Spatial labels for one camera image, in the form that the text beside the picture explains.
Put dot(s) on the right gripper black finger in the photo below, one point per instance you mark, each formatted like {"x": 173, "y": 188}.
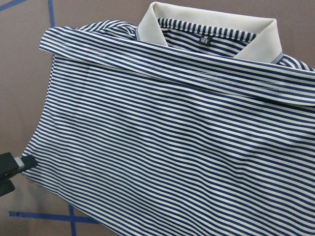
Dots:
{"x": 10, "y": 166}

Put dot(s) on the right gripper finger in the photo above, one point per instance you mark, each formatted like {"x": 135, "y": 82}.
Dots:
{"x": 6, "y": 186}

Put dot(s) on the blue white striped polo shirt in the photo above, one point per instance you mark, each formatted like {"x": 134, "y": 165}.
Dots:
{"x": 193, "y": 123}

